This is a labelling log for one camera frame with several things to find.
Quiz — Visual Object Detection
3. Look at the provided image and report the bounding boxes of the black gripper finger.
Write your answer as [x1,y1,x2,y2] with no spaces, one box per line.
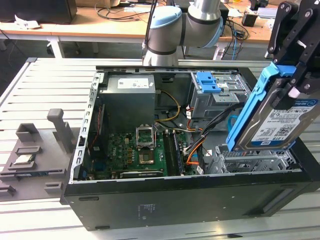
[294,29,320,99]
[265,1,316,110]

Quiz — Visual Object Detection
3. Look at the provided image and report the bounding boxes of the hard disk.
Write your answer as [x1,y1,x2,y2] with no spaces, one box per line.
[225,61,320,153]

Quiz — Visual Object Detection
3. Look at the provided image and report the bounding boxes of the metal disk bay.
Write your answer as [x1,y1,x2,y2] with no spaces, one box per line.
[206,143,304,175]

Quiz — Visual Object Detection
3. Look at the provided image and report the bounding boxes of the silver flat device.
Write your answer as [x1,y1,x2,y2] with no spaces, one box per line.
[257,6,279,19]

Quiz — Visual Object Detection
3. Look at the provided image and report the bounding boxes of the small black cube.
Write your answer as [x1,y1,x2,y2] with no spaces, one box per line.
[241,12,259,27]

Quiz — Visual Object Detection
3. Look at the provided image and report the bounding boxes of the black speaker box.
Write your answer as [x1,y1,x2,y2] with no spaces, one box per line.
[218,3,230,37]

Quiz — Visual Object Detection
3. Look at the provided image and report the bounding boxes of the blue drive bay latch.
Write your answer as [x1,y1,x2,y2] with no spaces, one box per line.
[196,71,222,94]

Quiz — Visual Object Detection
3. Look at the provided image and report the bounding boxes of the grey metal drive cage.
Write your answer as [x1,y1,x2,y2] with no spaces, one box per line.
[189,71,254,121]

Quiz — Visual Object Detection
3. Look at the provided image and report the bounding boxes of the grey power supply unit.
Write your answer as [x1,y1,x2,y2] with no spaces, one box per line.
[101,74,157,127]

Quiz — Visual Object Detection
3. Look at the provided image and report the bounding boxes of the CPU socket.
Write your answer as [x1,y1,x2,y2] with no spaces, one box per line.
[138,148,157,166]

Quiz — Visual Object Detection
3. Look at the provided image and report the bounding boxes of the metal socket cover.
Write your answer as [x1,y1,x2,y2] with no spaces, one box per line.
[134,123,157,151]

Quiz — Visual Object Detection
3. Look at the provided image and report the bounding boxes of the black PC case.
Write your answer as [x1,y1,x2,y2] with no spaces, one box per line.
[59,65,320,232]

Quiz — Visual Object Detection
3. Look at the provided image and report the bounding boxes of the wooden desk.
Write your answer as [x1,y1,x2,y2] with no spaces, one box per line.
[0,3,320,60]

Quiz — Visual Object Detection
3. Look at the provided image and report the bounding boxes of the brown cardboard box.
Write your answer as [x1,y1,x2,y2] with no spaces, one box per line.
[74,0,121,8]

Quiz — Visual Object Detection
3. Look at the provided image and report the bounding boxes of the black graphics card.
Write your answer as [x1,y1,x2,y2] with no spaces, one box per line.
[119,170,164,179]

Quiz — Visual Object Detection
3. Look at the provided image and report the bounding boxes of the green motherboard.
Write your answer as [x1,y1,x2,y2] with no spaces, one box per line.
[84,129,199,181]

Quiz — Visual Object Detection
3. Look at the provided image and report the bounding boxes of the black case fan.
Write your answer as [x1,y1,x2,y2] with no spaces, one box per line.
[88,103,111,161]

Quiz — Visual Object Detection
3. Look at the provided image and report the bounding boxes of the large black box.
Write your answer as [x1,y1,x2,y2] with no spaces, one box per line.
[0,0,78,25]

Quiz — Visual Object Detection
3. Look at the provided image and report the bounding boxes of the white paper scrap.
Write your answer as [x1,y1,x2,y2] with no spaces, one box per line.
[14,14,41,29]

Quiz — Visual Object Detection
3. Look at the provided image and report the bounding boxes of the grey parts rack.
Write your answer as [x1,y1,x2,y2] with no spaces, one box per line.
[0,107,76,199]

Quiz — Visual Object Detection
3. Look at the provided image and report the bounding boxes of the silver CPU chip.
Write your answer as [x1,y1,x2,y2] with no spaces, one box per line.
[13,154,35,166]

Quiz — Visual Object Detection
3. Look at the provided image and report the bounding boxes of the blue SATA wire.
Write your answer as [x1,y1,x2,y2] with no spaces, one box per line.
[226,114,238,137]

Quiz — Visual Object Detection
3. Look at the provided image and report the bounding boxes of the black sleeved wire bundle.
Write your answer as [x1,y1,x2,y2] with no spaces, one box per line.
[197,101,248,141]

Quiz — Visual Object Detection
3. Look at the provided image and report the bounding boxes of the yellow power wires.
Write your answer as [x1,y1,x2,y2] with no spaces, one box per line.
[154,89,182,124]

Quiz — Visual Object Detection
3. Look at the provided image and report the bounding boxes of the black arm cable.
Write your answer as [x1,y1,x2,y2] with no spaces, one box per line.
[141,0,159,51]

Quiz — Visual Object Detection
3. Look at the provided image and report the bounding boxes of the orange and white wires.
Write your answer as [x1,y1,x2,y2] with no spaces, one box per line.
[183,134,209,166]

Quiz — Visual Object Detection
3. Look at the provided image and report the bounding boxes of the black desk cables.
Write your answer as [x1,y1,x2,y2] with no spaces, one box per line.
[94,5,151,22]

